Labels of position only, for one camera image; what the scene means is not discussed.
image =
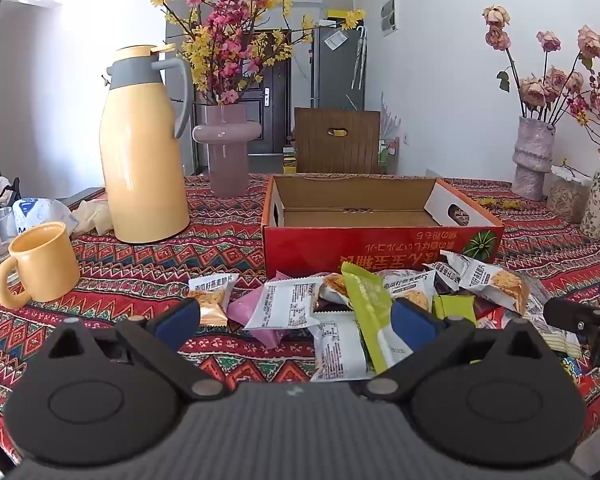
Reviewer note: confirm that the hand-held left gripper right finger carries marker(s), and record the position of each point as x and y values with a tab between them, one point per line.
415	322

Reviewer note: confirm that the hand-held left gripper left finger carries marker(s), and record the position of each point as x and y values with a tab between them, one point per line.
177	322

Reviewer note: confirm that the green snack bar wrapper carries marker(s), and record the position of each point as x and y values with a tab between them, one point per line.
367	305

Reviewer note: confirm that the pile of mixed snack packets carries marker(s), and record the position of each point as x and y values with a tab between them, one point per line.
285	302

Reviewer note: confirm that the red cardboard box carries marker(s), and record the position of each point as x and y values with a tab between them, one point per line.
330	245

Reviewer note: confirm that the red patterned tablecloth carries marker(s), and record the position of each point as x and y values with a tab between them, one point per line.
155	270

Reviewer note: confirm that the fallen yellow petals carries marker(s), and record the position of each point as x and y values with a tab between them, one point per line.
500	203

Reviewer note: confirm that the cream cloth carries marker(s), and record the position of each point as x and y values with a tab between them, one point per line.
92	215

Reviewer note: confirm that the yellow ceramic mug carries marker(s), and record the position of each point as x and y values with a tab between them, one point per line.
45	260

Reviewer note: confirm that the textured pink ceramic vase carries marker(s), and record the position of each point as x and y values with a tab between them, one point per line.
530	160

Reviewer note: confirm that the yellow thermos jug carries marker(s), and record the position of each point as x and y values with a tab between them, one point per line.
140	170

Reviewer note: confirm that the mauve glass vase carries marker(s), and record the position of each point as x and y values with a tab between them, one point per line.
227	160

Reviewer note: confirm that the white plastic bag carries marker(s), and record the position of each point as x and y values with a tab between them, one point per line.
40	212

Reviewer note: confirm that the dried pink roses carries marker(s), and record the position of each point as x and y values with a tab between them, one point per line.
550	80

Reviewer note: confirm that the dark brown door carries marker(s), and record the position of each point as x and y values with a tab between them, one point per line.
275	120

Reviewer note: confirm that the grey refrigerator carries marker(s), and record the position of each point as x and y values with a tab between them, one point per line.
330	75

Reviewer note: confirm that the folded white umbrella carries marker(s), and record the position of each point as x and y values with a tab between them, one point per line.
358	60

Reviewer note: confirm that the paper sheet on refrigerator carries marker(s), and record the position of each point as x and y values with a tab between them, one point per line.
336	40

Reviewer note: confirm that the pink and yellow blossom branches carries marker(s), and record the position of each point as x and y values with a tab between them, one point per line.
220	25

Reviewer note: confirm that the yellow box on refrigerator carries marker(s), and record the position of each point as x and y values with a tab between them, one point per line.
341	19

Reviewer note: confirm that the white wall panel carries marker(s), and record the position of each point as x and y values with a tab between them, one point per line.
388	15

